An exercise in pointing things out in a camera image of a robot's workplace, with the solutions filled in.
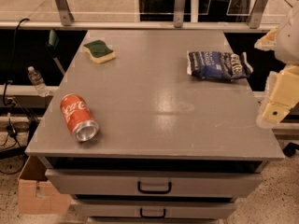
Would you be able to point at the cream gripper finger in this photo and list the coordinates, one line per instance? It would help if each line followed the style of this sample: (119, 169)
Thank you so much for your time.
(268, 41)
(270, 115)

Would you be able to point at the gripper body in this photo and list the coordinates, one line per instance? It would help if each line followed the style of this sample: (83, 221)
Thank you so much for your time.
(289, 44)

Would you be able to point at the blue chip bag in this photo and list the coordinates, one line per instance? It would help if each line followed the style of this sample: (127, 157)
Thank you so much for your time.
(218, 65)

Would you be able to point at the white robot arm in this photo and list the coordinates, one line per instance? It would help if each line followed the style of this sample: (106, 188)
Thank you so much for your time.
(287, 42)

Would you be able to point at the green yellow sponge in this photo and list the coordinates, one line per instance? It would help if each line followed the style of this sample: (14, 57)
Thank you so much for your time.
(99, 52)

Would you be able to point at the red coca-cola can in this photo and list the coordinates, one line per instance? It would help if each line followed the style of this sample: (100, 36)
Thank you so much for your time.
(78, 118)

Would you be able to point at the grey lower drawer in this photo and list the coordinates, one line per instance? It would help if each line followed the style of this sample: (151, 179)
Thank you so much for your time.
(153, 209)

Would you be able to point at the grey drawer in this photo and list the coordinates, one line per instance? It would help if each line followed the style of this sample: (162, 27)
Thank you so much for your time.
(153, 209)
(153, 183)

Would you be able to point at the grey upper drawer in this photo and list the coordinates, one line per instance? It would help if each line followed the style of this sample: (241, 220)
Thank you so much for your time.
(153, 183)

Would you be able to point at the plastic water bottle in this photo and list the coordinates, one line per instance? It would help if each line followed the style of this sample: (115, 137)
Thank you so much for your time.
(38, 82)

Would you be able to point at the cardboard box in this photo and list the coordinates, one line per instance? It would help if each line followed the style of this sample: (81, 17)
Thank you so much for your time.
(36, 195)

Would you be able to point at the right metal bracket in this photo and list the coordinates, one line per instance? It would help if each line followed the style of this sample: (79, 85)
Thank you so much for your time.
(255, 17)

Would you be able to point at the metal bracket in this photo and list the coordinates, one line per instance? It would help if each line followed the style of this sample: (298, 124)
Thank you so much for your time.
(178, 15)
(65, 14)
(255, 17)

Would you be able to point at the middle metal bracket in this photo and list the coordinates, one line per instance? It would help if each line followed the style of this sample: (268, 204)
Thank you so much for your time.
(178, 15)

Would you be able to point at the left metal bracket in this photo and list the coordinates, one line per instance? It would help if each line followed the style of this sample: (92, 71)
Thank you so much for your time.
(65, 14)

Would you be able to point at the green handled tool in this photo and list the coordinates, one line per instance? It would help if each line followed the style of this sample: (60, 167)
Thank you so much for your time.
(51, 47)

